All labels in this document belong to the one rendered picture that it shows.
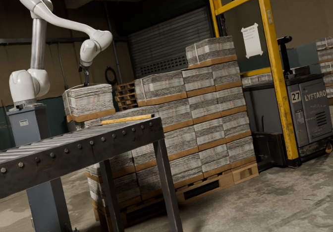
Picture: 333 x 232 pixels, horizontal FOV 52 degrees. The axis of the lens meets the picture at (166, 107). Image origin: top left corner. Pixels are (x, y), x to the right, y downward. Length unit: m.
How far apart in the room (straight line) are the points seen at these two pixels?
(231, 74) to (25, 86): 1.70
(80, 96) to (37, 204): 0.81
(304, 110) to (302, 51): 5.58
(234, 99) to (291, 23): 6.13
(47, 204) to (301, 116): 2.32
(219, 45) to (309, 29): 6.00
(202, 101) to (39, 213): 1.51
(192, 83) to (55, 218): 1.47
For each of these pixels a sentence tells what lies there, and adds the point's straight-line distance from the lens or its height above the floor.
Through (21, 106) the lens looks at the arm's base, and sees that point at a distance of 2.56.
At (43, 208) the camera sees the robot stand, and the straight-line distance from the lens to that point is 2.66.
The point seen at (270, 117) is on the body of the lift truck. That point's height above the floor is 0.46.
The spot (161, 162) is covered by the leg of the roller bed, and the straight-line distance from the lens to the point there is 1.87.
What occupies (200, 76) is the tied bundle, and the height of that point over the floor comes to 0.98.
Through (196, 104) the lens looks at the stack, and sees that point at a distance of 2.89.
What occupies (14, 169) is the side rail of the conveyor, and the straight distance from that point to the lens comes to 1.37.
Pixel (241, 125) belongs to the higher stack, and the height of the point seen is 0.49.
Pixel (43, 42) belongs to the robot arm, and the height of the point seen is 1.46.
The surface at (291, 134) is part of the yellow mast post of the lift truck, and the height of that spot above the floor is 0.32.
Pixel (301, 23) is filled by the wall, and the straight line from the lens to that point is 9.03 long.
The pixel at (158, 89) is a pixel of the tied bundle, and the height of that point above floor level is 0.95.
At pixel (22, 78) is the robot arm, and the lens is 2.60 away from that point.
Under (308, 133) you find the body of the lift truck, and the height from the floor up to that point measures 0.26.
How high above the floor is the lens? 0.94
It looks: 3 degrees down
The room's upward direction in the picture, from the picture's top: 11 degrees counter-clockwise
